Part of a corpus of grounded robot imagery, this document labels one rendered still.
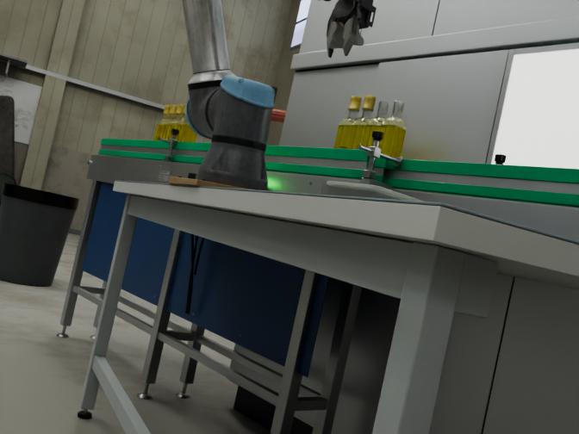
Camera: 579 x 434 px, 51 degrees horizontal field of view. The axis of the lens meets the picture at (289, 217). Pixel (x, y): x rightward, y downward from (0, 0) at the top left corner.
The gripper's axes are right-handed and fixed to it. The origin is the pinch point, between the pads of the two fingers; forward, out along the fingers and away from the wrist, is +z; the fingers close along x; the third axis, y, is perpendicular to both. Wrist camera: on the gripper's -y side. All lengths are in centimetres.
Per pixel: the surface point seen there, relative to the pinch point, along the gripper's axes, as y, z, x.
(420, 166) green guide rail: 25.8, 23.3, -13.6
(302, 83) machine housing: 45, -10, 65
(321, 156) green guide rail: 16.3, 24.1, 14.7
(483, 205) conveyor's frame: 24, 32, -35
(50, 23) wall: 180, -190, 853
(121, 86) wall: 299, -130, 823
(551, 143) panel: 42, 12, -39
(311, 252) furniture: -46, 50, -55
